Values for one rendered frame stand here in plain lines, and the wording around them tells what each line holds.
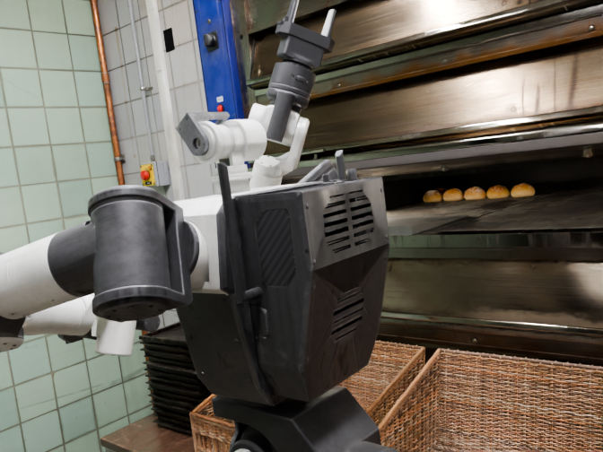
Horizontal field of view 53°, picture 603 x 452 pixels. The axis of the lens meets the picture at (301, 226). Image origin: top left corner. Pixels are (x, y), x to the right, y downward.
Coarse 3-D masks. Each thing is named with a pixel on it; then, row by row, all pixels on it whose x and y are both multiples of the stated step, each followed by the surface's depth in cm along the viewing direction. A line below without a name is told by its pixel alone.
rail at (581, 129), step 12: (528, 132) 136; (540, 132) 134; (552, 132) 132; (564, 132) 131; (576, 132) 129; (588, 132) 128; (432, 144) 152; (444, 144) 150; (456, 144) 148; (468, 144) 145; (480, 144) 143; (492, 144) 142; (348, 156) 169; (360, 156) 167; (372, 156) 164; (384, 156) 161; (252, 168) 195
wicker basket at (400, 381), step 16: (384, 352) 184; (400, 352) 181; (416, 352) 177; (368, 368) 188; (384, 368) 184; (400, 368) 180; (416, 368) 172; (352, 384) 192; (368, 384) 187; (384, 384) 183; (400, 384) 166; (208, 400) 184; (384, 400) 160; (192, 416) 179; (208, 416) 184; (384, 416) 160; (192, 432) 180; (208, 432) 175; (224, 432) 189; (208, 448) 176; (224, 448) 171
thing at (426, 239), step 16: (400, 240) 179; (416, 240) 176; (432, 240) 172; (448, 240) 169; (464, 240) 166; (480, 240) 163; (496, 240) 160; (512, 240) 157; (528, 240) 154; (544, 240) 152; (560, 240) 149; (576, 240) 146; (592, 240) 144
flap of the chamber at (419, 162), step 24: (504, 144) 139; (528, 144) 136; (552, 144) 132; (576, 144) 129; (600, 144) 128; (312, 168) 178; (360, 168) 167; (384, 168) 164; (408, 168) 165; (432, 168) 166; (456, 168) 166
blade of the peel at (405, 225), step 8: (424, 216) 213; (432, 216) 211; (440, 216) 208; (448, 216) 205; (456, 216) 202; (464, 216) 200; (392, 224) 203; (400, 224) 200; (408, 224) 198; (416, 224) 195; (424, 224) 181; (432, 224) 184; (440, 224) 188; (392, 232) 180; (400, 232) 178; (408, 232) 176; (416, 232) 178
